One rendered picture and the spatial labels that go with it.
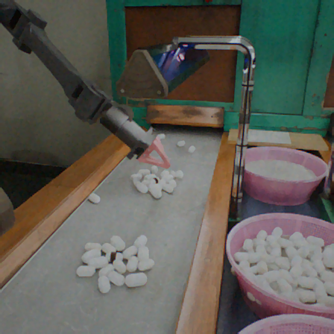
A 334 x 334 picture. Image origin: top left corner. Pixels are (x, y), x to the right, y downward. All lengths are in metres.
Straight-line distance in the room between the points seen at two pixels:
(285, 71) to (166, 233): 0.80
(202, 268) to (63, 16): 2.10
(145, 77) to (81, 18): 1.90
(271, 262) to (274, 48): 0.82
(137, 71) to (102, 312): 0.37
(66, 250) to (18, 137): 2.27
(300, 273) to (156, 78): 0.42
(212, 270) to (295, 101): 0.87
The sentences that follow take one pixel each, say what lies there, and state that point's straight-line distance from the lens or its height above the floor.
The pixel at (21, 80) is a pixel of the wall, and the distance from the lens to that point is 2.72.
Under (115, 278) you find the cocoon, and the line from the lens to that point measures 0.58.
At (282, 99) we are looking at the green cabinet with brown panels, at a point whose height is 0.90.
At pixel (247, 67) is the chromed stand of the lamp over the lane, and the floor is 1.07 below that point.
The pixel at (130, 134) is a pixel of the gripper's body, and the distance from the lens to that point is 0.79.
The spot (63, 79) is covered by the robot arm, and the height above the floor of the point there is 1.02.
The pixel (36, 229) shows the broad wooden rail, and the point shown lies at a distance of 0.72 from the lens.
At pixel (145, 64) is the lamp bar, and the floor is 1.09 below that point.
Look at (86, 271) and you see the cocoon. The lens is 0.60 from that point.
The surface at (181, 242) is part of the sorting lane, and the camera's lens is 0.68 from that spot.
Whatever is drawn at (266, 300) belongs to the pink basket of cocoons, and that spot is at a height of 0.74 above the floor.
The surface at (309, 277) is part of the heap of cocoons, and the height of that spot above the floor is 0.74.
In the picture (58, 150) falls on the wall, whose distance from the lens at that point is 2.70.
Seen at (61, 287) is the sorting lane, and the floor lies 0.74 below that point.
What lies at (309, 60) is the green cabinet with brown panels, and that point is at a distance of 1.29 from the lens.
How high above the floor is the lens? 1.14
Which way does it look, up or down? 24 degrees down
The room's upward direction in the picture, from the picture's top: straight up
